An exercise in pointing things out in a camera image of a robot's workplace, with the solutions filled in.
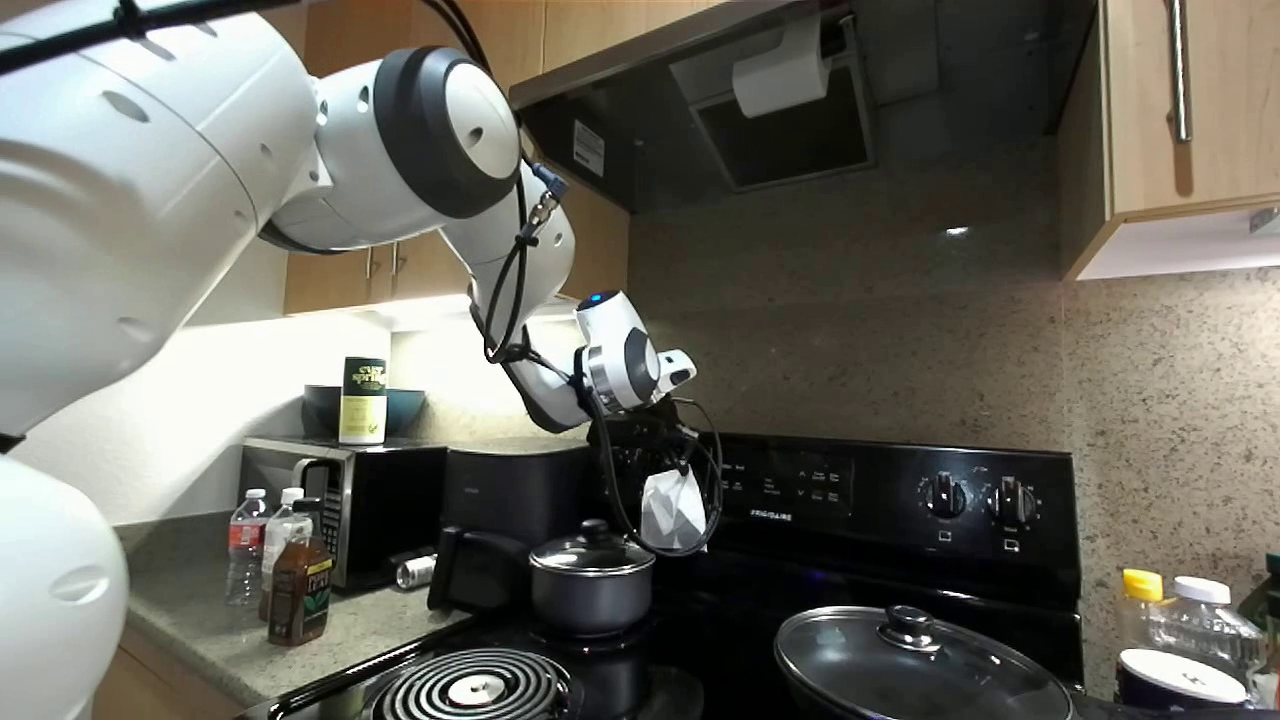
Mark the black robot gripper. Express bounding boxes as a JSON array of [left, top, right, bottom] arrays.
[[589, 399, 717, 495]]

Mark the white tissue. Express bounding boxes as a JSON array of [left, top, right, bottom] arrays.
[[638, 468, 709, 556]]

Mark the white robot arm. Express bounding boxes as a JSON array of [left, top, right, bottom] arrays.
[[0, 0, 697, 445]]

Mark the black stove control panel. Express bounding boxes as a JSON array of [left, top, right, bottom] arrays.
[[720, 431, 1079, 605]]

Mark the small black saucepan with lid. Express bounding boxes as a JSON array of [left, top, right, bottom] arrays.
[[455, 516, 661, 638]]

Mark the black electric stove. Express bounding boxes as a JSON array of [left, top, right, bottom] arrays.
[[265, 427, 1089, 720]]

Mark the black air fryer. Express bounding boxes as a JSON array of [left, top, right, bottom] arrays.
[[427, 448, 593, 610]]

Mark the silver black microwave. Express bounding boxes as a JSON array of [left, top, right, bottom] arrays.
[[240, 434, 443, 594]]

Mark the green label can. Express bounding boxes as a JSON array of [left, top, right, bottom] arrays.
[[336, 356, 389, 445]]

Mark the black frying pan glass lid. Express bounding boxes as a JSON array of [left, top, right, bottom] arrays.
[[771, 605, 1074, 720]]

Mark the black range hood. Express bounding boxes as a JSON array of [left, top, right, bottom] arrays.
[[520, 0, 1093, 213]]

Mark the paper towel roll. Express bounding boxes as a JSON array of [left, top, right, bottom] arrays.
[[732, 42, 827, 121]]

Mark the brown syrup bottle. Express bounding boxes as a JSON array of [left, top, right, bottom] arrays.
[[269, 535, 336, 647]]

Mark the wooden upper cabinet left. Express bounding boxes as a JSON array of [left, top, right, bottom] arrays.
[[282, 0, 788, 311]]

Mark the wooden cabinet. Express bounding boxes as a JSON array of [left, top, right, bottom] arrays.
[[282, 0, 788, 311], [1055, 0, 1280, 281]]

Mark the red label water bottle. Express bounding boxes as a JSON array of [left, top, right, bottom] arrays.
[[222, 486, 269, 608]]

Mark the yellow cap bottle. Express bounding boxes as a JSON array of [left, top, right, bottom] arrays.
[[1118, 567, 1162, 655]]

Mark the white lid jar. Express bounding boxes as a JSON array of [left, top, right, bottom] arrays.
[[1114, 647, 1249, 706]]

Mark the white cap clear bottle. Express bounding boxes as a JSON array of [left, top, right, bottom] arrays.
[[1168, 577, 1258, 681]]

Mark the wooden upper cabinet right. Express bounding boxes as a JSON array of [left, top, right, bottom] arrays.
[[1055, 0, 1280, 281]]

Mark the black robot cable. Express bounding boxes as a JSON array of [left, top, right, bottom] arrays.
[[424, 0, 732, 553]]

